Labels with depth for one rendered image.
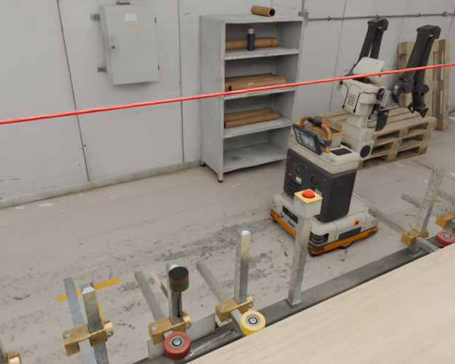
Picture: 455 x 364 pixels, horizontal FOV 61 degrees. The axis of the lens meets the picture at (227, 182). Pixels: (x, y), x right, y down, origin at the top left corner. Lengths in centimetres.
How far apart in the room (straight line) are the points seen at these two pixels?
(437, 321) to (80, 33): 315
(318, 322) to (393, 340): 23
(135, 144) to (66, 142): 63
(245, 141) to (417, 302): 324
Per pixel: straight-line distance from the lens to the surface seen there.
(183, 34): 382
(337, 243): 308
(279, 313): 164
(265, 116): 411
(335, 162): 268
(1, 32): 353
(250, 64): 421
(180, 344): 127
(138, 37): 344
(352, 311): 143
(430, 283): 165
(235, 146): 440
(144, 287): 151
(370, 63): 298
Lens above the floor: 189
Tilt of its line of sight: 29 degrees down
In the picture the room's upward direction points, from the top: 1 degrees clockwise
